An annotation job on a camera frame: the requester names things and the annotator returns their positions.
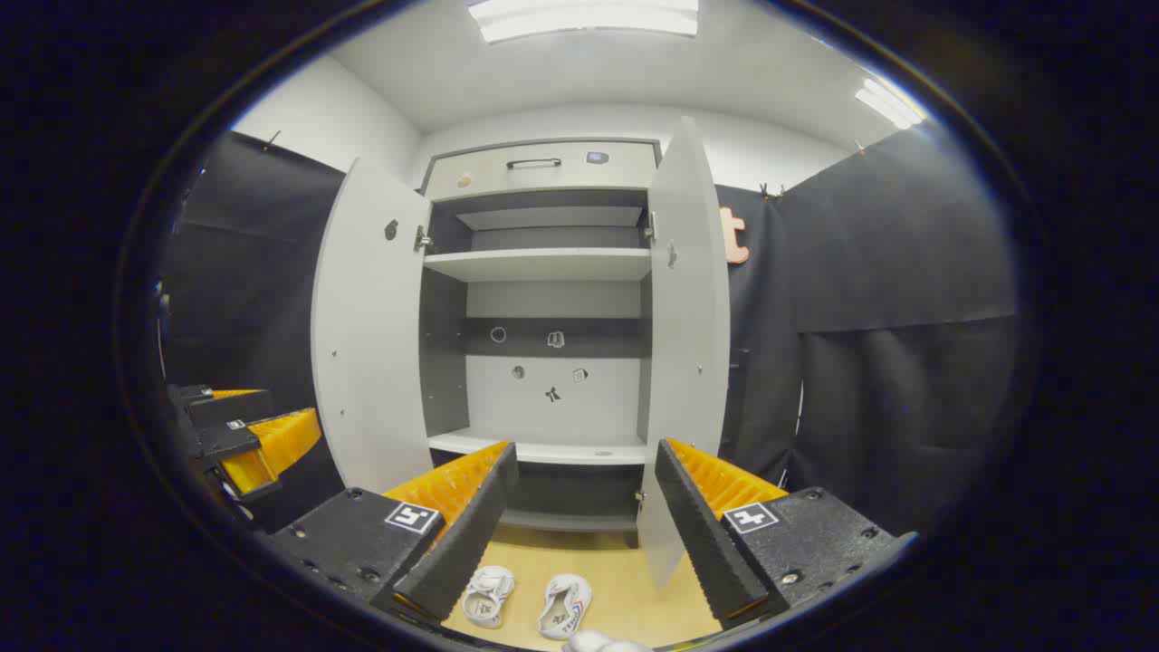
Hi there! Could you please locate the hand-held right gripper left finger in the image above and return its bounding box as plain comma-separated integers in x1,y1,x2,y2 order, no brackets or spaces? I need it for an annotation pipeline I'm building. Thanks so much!
267,441,520,626

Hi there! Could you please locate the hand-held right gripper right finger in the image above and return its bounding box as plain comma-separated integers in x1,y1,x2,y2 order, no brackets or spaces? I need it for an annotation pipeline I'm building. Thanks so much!
654,437,917,632

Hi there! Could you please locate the white canvas shoe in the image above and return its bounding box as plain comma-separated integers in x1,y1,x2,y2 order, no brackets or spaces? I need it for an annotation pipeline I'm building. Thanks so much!
462,565,516,629
538,573,593,641

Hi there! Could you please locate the grey shoe cabinet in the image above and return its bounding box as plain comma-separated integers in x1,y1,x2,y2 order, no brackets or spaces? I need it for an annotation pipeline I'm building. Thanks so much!
419,138,662,549

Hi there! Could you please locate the person's white shoe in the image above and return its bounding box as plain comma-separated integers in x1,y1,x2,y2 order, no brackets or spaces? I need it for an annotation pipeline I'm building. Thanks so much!
566,631,653,652

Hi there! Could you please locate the light grey cabinet drawer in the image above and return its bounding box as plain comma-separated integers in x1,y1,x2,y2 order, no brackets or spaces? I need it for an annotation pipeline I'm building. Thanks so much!
424,140,659,202

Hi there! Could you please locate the black backdrop cloth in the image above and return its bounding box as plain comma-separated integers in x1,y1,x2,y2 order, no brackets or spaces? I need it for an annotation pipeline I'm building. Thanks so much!
161,129,350,535
715,122,1022,537

